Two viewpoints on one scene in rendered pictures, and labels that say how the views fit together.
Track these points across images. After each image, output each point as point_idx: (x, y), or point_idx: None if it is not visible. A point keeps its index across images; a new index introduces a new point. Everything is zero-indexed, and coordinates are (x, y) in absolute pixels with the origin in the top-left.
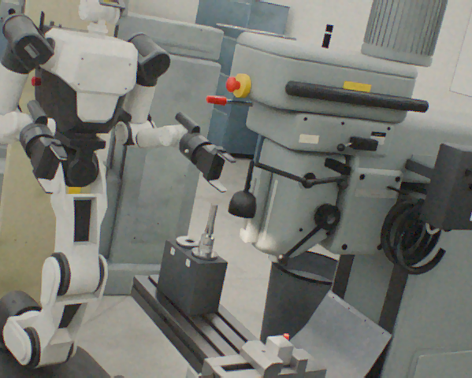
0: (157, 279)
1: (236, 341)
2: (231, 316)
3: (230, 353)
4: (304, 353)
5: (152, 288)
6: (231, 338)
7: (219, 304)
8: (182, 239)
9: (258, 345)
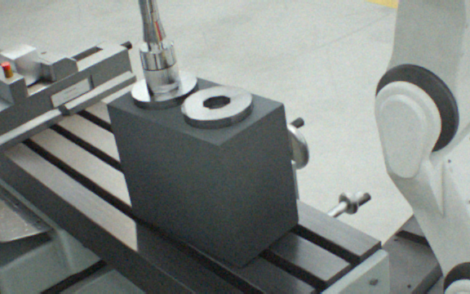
0: (317, 257)
1: (86, 162)
2: (102, 217)
3: (95, 135)
4: None
5: (307, 217)
6: (97, 164)
7: (129, 197)
8: (236, 98)
9: (50, 56)
